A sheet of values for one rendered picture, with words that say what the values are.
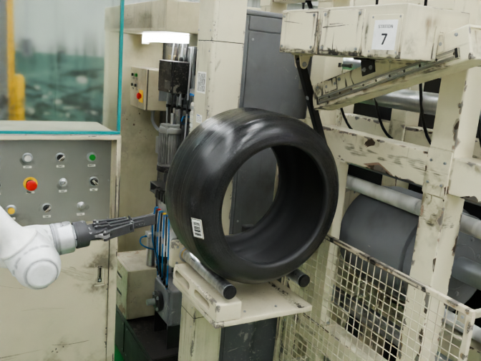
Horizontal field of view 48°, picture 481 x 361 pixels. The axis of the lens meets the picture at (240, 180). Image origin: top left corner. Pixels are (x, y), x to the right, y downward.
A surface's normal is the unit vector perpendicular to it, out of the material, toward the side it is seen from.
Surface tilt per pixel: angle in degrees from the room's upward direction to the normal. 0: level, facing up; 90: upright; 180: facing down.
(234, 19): 90
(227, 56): 90
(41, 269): 95
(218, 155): 63
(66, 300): 90
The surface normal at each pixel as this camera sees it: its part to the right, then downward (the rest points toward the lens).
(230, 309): 0.47, 0.23
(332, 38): -0.88, 0.04
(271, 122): 0.29, -0.55
